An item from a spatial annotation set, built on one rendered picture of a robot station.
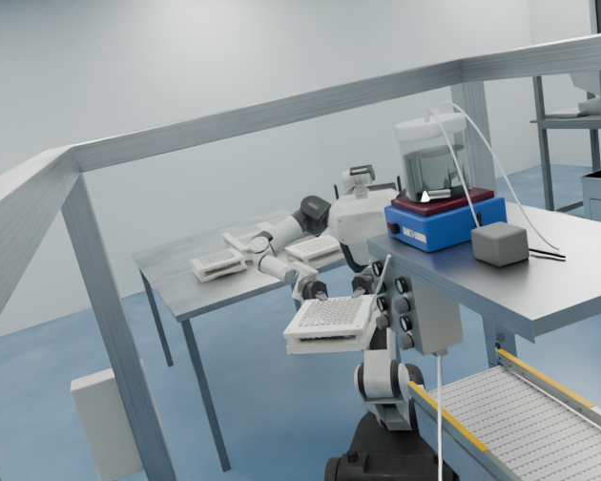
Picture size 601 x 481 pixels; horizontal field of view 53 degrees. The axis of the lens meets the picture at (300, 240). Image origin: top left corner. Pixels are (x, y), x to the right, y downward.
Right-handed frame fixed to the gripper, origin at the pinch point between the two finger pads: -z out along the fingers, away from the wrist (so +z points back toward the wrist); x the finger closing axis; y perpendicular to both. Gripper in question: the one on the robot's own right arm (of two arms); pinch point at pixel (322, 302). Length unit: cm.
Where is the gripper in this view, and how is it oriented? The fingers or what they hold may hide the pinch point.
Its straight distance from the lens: 198.9
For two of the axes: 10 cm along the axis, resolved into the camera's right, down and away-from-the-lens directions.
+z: -2.5, -1.9, 9.5
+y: -9.5, 2.5, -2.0
